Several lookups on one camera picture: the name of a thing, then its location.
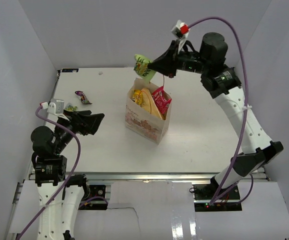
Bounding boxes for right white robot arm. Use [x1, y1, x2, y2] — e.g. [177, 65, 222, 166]
[148, 32, 284, 200]

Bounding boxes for light green snack packet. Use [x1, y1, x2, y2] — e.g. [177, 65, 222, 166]
[133, 54, 156, 84]

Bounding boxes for left blue label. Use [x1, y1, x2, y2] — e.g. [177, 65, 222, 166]
[61, 68, 79, 73]

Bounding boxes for brown chips bag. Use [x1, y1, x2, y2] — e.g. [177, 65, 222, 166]
[140, 88, 165, 120]

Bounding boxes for pink candy packet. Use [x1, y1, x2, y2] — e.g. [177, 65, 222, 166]
[151, 86, 172, 115]

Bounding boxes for purple candy wrapper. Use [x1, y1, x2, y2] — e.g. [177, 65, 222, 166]
[74, 90, 92, 105]

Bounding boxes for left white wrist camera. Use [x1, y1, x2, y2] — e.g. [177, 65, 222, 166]
[39, 98, 68, 120]

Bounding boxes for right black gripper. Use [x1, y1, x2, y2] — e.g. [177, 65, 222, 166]
[147, 40, 210, 79]

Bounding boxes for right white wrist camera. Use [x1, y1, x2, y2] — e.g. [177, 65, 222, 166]
[171, 20, 190, 53]

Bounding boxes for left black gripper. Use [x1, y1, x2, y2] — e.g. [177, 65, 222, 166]
[53, 108, 104, 154]

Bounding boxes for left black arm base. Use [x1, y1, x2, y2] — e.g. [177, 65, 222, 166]
[66, 174, 109, 211]

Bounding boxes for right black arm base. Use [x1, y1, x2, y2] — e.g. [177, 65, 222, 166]
[188, 176, 243, 213]

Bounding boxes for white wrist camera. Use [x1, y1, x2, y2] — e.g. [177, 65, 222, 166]
[171, 20, 190, 53]
[39, 98, 68, 120]

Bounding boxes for beige paper bag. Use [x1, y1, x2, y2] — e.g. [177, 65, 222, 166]
[125, 78, 172, 144]

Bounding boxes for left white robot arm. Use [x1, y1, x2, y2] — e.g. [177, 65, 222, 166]
[30, 110, 105, 240]

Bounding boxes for yellow m&m's packet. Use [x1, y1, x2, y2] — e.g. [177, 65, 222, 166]
[132, 89, 146, 107]

